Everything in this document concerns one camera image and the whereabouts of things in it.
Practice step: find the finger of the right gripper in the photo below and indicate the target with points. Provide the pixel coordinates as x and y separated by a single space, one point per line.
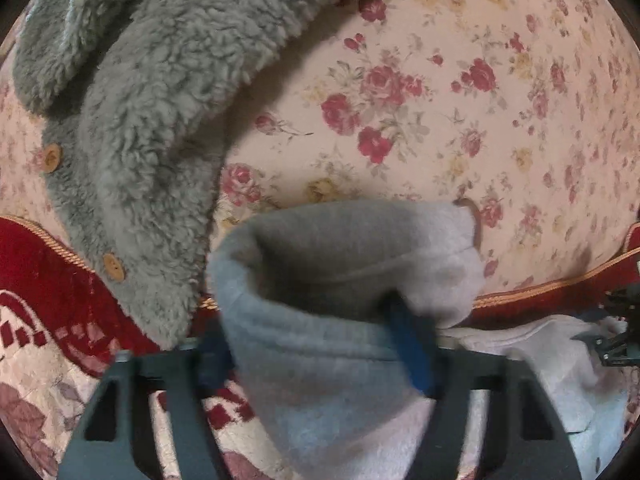
621 349

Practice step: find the grey fleece jacket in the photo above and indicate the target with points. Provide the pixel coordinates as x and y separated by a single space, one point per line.
134 93

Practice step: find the red cream floral bedspread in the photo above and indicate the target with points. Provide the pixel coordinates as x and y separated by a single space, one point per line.
60 328

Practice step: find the light grey sweatpants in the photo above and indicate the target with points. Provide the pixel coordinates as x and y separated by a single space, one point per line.
301 299

